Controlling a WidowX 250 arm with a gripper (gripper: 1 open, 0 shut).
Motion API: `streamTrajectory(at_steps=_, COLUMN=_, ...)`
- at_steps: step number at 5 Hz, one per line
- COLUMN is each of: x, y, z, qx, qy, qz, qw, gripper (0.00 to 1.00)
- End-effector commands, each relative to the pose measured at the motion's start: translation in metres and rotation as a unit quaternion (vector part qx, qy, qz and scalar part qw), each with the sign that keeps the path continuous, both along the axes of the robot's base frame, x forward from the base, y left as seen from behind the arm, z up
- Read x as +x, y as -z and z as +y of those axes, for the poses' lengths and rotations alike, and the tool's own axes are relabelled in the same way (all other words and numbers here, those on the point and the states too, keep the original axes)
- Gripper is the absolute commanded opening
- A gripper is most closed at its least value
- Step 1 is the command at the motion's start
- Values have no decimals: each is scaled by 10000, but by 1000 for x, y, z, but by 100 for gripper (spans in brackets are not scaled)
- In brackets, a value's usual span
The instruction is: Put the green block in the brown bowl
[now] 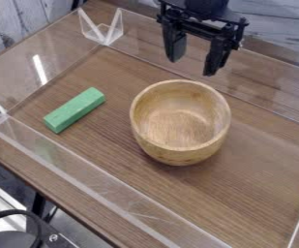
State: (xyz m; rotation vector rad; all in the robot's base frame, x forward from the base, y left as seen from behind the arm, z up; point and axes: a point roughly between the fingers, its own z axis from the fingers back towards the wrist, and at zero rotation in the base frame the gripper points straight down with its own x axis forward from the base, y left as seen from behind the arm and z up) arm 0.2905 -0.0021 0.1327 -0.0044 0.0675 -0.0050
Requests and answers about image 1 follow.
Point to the black table leg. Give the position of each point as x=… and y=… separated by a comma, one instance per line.
x=37, y=205

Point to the clear acrylic tray wall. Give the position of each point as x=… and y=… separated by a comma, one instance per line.
x=236, y=201

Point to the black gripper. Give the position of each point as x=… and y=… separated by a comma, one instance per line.
x=205, y=18

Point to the green rectangular block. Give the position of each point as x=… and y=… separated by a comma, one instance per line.
x=60, y=118

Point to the brown wooden bowl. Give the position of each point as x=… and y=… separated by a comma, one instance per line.
x=180, y=119

